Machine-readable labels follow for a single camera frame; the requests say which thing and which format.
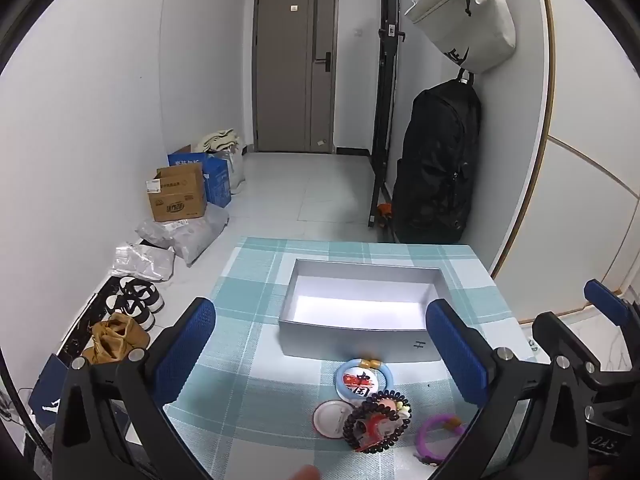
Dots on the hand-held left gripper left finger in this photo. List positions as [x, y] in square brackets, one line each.
[185, 350]

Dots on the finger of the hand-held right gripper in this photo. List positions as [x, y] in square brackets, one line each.
[605, 300]
[555, 330]

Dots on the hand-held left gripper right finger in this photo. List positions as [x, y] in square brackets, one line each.
[455, 350]

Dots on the round badge with red print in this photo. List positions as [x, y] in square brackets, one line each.
[361, 382]

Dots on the silver grey cardboard box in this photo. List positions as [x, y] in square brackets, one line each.
[360, 305]

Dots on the pink and red charm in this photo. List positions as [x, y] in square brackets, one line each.
[374, 429]

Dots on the plain white round badge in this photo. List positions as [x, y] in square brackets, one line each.
[330, 417]

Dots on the person's left hand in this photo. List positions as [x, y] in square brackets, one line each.
[306, 473]

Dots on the black and white sneaker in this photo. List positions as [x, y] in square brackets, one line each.
[142, 295]
[127, 310]

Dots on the teal checkered tablecloth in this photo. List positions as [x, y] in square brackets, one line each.
[260, 310]

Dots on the small crumpled plastic parcel bag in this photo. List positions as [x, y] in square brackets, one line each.
[142, 262]

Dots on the large grey parcel bag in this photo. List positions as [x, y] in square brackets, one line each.
[190, 232]

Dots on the dark blue shoe box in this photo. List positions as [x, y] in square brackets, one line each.
[47, 390]

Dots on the small orange object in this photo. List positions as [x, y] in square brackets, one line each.
[384, 212]

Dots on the brown cardboard box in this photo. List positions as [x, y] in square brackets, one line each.
[177, 195]

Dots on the white wardrobe with gold trim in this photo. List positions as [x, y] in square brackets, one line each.
[590, 135]

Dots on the blue cardboard box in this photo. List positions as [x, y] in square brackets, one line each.
[217, 180]

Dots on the black backpack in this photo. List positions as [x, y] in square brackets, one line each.
[435, 170]

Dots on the white tote bag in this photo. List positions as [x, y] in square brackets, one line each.
[236, 170]

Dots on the beige folded cloth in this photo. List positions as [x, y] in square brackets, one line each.
[217, 139]

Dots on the black metal rack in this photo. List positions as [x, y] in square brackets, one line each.
[385, 110]

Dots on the grey door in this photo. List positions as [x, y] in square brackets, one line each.
[290, 85]

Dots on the white hanging bag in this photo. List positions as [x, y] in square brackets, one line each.
[465, 20]

